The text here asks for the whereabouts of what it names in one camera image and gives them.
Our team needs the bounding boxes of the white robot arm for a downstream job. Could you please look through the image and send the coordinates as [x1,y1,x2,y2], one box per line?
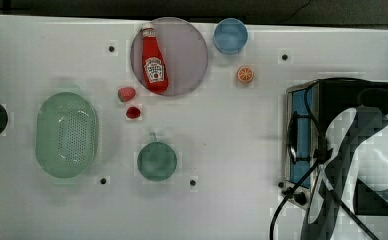
[300,107,388,240]

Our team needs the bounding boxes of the green mug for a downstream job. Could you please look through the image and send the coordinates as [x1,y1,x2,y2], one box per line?
[137,132,177,182]

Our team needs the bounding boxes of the red ketchup bottle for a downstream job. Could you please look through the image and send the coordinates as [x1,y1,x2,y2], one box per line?
[142,23,169,94]

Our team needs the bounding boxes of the small red tomato toy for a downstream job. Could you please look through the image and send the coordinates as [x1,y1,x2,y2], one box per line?
[126,106,141,119]

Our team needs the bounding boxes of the orange slice toy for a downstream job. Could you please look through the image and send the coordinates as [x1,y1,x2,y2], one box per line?
[236,66,254,83]

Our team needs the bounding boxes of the grey round plate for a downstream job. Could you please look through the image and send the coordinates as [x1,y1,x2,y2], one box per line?
[130,17,209,97]

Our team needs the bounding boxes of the red strawberry toy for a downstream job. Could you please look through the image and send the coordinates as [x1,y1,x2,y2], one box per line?
[118,87,136,102]

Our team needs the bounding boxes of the blue bowl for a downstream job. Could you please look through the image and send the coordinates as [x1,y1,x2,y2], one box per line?
[213,18,248,55]

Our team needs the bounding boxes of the green oval colander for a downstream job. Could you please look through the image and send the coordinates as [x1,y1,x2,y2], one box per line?
[35,92,98,178]

